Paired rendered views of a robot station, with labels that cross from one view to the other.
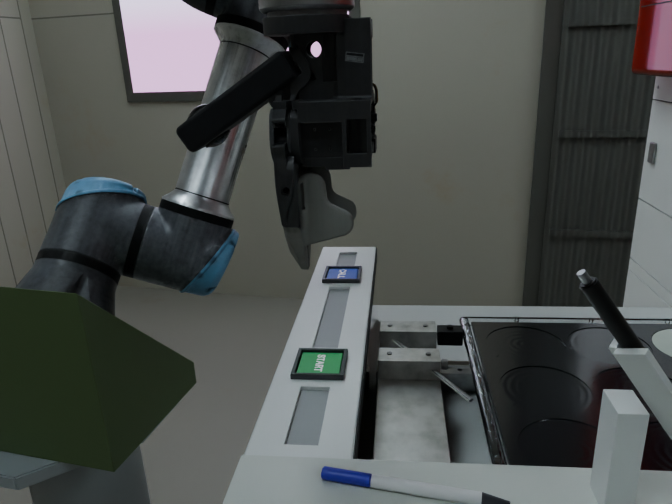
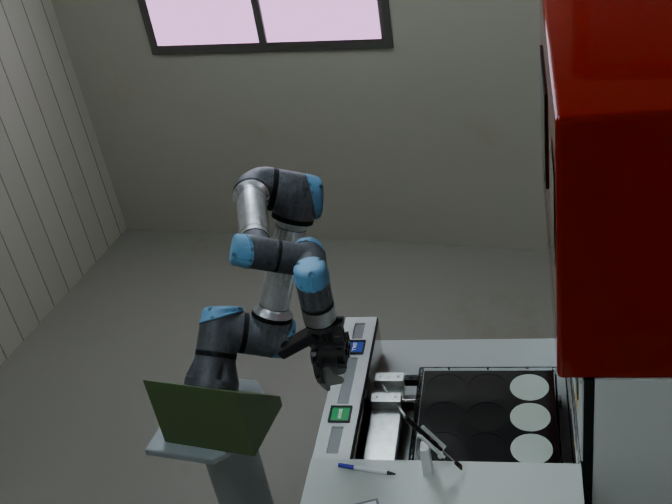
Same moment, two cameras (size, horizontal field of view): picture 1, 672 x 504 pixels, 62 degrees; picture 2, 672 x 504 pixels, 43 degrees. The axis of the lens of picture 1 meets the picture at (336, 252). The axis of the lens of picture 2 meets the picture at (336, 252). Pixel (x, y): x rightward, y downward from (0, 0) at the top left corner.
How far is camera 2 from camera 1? 1.61 m
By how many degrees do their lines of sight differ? 15
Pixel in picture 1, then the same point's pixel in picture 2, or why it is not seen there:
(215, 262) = not seen: hidden behind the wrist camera
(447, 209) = (489, 153)
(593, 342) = (480, 385)
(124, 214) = (236, 326)
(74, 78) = (94, 31)
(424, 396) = (391, 418)
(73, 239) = (215, 344)
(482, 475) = (391, 464)
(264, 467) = (319, 463)
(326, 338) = (344, 396)
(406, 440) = (379, 442)
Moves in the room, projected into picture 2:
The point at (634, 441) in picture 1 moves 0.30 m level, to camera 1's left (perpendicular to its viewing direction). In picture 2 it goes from (426, 457) to (294, 466)
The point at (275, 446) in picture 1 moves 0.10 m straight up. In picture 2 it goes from (322, 454) to (316, 424)
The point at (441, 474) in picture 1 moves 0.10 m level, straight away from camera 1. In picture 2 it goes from (377, 464) to (386, 433)
